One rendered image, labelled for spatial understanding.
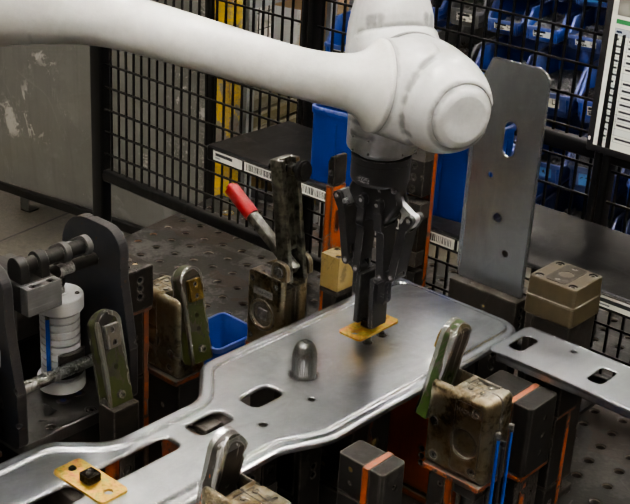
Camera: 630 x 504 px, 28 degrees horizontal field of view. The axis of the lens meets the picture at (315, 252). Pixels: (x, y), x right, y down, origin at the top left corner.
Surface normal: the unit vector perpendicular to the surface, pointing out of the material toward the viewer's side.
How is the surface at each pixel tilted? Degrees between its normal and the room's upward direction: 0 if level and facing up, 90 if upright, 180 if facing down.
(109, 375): 78
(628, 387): 0
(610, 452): 0
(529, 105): 90
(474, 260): 90
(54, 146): 94
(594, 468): 0
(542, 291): 89
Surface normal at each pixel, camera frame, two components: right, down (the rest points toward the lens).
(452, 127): 0.43, 0.40
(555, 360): 0.05, -0.91
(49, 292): 0.74, 0.31
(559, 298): -0.67, 0.25
